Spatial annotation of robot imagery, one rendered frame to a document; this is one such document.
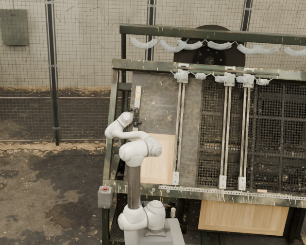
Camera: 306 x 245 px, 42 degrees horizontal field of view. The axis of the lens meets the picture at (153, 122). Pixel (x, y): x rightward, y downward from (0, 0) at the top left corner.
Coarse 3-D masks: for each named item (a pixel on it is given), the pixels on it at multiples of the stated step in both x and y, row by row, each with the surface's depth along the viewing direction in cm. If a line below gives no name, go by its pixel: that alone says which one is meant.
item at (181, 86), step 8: (184, 64) 389; (184, 72) 378; (184, 80) 388; (184, 88) 390; (184, 96) 390; (176, 120) 391; (176, 128) 386; (176, 136) 386; (176, 144) 385; (176, 152) 387; (176, 160) 384; (176, 168) 386; (176, 176) 381; (176, 184) 380
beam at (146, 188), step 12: (108, 180) 385; (120, 180) 392; (120, 192) 383; (144, 192) 383; (156, 192) 382; (180, 192) 382; (192, 192) 381; (204, 192) 381; (228, 192) 380; (252, 192) 380; (264, 192) 380; (264, 204) 378; (276, 204) 378; (288, 204) 378; (300, 204) 377
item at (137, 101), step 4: (136, 88) 395; (140, 88) 395; (136, 92) 395; (140, 92) 395; (140, 96) 397; (136, 100) 394; (136, 104) 393; (136, 128) 391; (132, 140) 390; (136, 140) 389
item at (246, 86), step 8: (248, 80) 386; (248, 88) 389; (248, 96) 388; (248, 104) 387; (248, 112) 386; (248, 120) 385; (240, 136) 390; (240, 144) 387; (240, 152) 384; (240, 160) 381; (240, 168) 380; (240, 176) 380; (240, 184) 379
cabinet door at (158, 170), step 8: (152, 136) 392; (160, 136) 391; (168, 136) 391; (168, 144) 390; (168, 152) 389; (144, 160) 389; (152, 160) 389; (160, 160) 389; (168, 160) 388; (144, 168) 389; (152, 168) 388; (160, 168) 388; (168, 168) 388; (144, 176) 387; (152, 176) 388; (160, 176) 387; (168, 176) 387; (168, 184) 386
